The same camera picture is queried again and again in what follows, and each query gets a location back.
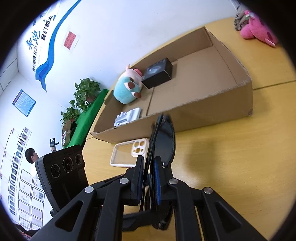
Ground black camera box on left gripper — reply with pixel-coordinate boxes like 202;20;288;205
35;145;88;216

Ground person in background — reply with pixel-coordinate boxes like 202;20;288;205
25;148;39;164

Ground white folding phone stand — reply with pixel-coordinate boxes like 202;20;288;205
113;108;142;126

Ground clear cream phone case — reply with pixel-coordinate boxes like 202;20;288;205
110;138;149;168

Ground pink strawberry bear plush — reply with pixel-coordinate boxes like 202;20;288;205
240;10;278;48

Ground pink pig plush teal dress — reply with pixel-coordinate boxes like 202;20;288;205
113;65;143;104

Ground potted green plant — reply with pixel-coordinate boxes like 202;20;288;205
69;78;101;112
60;107;81;123

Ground blue framed wall poster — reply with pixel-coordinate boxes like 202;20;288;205
12;89;36;117

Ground red paper wall notice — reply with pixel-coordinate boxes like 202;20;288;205
64;31;77;49

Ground open cardboard box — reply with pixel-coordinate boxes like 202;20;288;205
91;27;253;143

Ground small black product box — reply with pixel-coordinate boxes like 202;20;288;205
142;58;173;89

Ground black sunglasses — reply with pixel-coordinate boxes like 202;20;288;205
139;114;176;230

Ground green table cloth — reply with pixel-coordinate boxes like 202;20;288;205
65;89;109;148

